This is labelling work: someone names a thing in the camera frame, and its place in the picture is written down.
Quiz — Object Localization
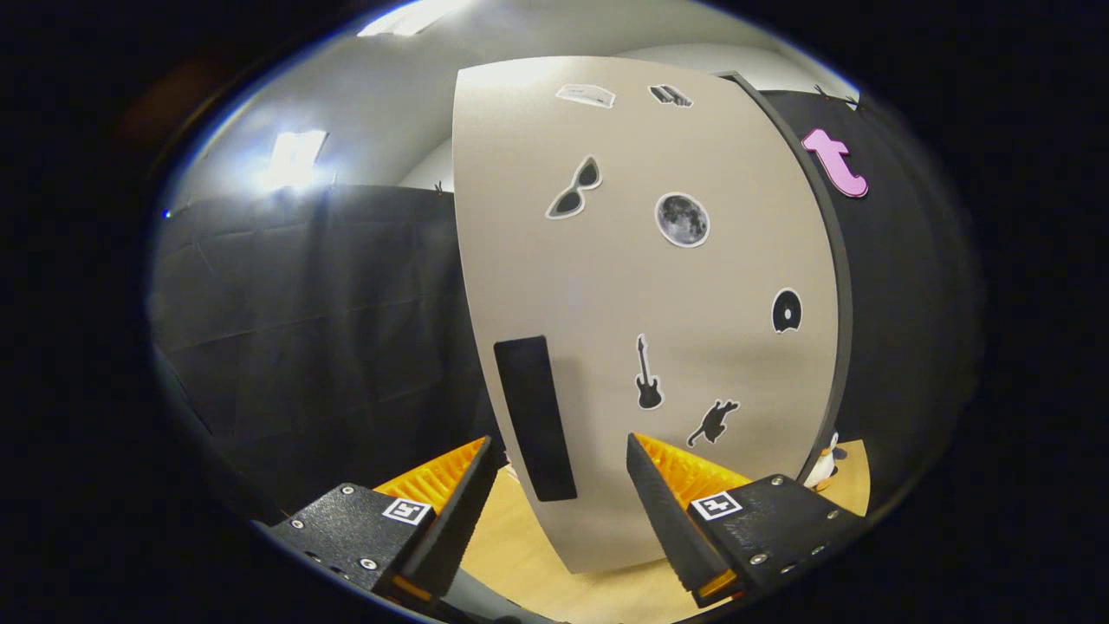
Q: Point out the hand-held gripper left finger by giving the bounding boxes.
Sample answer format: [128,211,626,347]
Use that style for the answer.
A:
[256,435,503,612]

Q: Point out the penguin plush toy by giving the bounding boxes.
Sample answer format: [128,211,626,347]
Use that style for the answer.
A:
[801,431,848,493]

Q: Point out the large ceiling light panel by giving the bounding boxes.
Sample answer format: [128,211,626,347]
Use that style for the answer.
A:
[357,0,473,37]

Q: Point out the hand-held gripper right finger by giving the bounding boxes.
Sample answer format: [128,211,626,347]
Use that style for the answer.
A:
[626,432,870,609]

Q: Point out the small ceiling light panel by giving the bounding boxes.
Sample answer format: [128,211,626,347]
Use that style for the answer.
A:
[264,130,328,190]

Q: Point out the black door handle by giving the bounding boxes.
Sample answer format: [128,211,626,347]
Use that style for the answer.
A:
[494,335,579,503]

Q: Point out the grey shoe cabinet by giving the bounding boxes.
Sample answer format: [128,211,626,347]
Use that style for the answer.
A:
[719,71,854,486]

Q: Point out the black backdrop cloth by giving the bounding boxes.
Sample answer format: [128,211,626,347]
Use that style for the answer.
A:
[147,87,984,521]

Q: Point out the beige shoe cabinet door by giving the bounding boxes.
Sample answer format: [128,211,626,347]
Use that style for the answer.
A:
[452,56,841,575]

